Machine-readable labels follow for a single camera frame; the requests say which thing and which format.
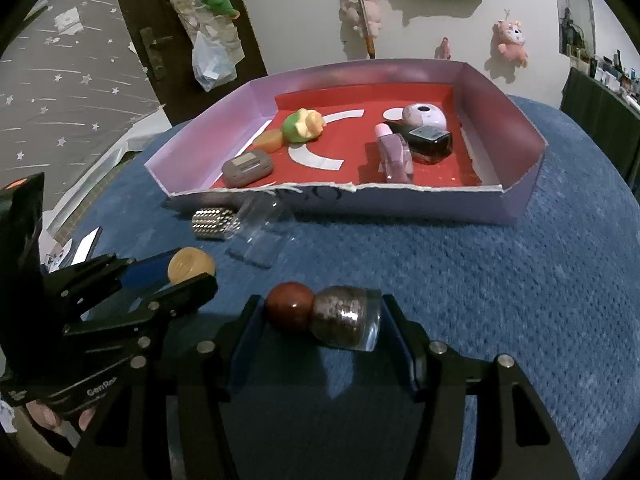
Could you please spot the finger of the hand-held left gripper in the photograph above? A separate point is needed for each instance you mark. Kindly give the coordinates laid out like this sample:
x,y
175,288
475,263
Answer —
x,y
145,270
190,292

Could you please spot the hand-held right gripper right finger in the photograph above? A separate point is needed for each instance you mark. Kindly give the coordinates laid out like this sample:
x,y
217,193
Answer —
x,y
407,355

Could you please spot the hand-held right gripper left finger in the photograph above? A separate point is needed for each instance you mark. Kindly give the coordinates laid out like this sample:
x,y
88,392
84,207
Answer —
x,y
245,345

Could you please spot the tan round disc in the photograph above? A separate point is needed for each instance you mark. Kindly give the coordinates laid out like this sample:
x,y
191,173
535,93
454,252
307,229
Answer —
x,y
190,263

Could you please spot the glass bottle with red cap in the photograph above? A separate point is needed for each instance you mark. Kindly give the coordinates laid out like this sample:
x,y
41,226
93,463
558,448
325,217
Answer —
x,y
325,315

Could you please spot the grey rounded case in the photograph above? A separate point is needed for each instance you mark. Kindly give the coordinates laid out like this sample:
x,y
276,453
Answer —
x,y
247,168

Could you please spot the purple bottle with pink cap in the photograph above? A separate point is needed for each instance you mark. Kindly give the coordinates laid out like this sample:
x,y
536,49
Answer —
x,y
395,160

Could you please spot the bear toy with green hood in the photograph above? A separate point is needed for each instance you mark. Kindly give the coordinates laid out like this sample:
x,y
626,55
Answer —
x,y
300,127

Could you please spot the dark glass bottle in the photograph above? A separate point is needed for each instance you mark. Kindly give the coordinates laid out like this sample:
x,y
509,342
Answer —
x,y
430,145

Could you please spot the purple cardboard box red inside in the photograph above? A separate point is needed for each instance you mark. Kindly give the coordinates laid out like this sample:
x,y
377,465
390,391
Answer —
x,y
350,105

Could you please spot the person's left hand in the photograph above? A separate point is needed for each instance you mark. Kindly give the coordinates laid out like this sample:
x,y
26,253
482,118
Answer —
x,y
47,417

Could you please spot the silver studded cube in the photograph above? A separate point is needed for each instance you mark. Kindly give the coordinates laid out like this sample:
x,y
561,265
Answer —
x,y
212,223

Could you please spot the blue blanket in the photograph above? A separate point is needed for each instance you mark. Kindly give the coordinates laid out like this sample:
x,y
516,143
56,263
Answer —
x,y
475,310

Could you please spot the orange ball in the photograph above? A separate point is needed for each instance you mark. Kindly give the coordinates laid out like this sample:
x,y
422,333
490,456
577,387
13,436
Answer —
x,y
270,141

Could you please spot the clear plastic bag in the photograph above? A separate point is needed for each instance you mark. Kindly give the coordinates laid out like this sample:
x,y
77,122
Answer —
x,y
212,62

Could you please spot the pink round device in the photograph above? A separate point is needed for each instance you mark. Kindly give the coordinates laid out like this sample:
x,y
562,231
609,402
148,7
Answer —
x,y
424,115

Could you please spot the dark wooden door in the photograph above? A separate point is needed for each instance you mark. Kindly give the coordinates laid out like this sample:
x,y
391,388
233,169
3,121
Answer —
x,y
135,5

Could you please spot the small pink figure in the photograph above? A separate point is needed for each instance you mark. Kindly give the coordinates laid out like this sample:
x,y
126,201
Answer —
x,y
442,49

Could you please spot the dark covered table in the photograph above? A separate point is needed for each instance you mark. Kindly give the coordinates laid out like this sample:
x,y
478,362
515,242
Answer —
x,y
595,105

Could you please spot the pale pink plush toy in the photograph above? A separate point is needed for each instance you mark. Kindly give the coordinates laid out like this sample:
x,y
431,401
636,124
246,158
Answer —
x,y
352,12

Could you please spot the pink pig plush toy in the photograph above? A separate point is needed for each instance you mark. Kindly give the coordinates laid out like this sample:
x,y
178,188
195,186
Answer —
x,y
510,40

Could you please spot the row of toiletry bottles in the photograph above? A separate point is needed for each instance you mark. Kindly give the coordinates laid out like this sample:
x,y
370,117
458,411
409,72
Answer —
x,y
615,72

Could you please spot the wall mirror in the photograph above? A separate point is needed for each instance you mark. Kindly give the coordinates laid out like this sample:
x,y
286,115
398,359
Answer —
x,y
572,10

